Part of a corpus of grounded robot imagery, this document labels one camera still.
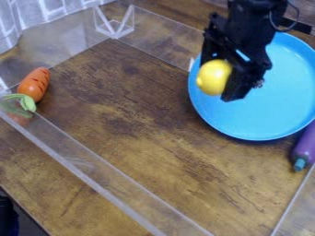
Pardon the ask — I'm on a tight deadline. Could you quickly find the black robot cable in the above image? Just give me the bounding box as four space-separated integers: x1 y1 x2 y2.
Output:
269 0 302 33

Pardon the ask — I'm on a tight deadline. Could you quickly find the round blue plastic tray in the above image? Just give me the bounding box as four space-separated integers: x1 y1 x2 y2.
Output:
189 33 315 141

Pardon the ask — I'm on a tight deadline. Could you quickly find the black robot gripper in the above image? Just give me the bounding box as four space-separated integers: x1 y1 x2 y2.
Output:
201 3 277 102

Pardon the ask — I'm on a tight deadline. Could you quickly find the orange toy carrot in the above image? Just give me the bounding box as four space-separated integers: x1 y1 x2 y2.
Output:
4 67 51 112

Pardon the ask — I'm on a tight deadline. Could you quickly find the grey patterned curtain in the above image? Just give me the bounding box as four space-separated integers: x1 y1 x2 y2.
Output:
0 0 117 54

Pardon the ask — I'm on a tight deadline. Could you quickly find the yellow toy lemon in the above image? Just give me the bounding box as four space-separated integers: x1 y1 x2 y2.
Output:
197 59 233 96

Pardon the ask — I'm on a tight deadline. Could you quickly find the purple toy eggplant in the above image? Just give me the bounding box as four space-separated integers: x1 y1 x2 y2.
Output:
291 120 315 171

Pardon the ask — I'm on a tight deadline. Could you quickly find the dark wooden board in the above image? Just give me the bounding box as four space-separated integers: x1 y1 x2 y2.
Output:
227 0 315 35

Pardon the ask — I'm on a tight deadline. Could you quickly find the clear acrylic barrier wall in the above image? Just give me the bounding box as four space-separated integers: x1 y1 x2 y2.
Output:
0 1 315 236

